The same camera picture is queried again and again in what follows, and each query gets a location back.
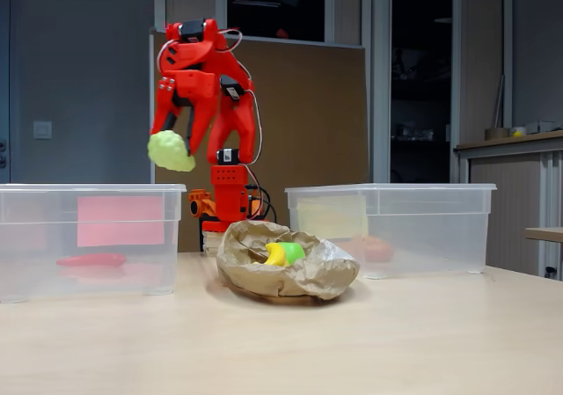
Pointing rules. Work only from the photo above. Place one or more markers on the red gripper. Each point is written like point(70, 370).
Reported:
point(193, 84)

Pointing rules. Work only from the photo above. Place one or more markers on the light green toy grapes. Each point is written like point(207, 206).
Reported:
point(171, 153)

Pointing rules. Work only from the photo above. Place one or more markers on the red toy chili pepper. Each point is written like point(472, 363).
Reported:
point(92, 260)

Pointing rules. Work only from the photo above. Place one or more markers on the brown toy donut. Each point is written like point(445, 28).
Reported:
point(378, 250)

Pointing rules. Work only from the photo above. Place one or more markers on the red robot arm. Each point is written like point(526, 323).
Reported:
point(233, 126)

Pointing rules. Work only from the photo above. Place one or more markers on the pink paper label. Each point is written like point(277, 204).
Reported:
point(119, 221)

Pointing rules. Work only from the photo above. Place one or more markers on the yellow-green paper label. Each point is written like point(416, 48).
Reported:
point(334, 217)

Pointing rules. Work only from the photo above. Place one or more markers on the clear plastic bin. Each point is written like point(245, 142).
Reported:
point(44, 236)
point(431, 236)

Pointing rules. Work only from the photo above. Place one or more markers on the orange printed part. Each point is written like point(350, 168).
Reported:
point(200, 203)

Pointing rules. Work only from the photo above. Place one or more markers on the brown pinboard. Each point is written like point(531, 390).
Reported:
point(308, 126)

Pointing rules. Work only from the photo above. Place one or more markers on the yellow toy banana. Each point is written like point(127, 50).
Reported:
point(277, 256)

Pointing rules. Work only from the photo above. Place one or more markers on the green toy apple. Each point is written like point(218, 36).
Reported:
point(294, 252)

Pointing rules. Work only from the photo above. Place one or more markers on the brown paper bag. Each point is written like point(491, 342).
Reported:
point(272, 280)

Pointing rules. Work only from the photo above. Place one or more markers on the clear plastic film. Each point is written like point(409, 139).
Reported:
point(334, 250)

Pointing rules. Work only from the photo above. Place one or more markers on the grey roller shutter cabinet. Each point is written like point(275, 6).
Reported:
point(506, 192)

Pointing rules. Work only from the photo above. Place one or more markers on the small side table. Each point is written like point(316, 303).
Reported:
point(545, 234)

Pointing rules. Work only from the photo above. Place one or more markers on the wooden base plate stack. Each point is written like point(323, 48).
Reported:
point(211, 241)

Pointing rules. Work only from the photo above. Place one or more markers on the white light switch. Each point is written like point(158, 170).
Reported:
point(42, 129)

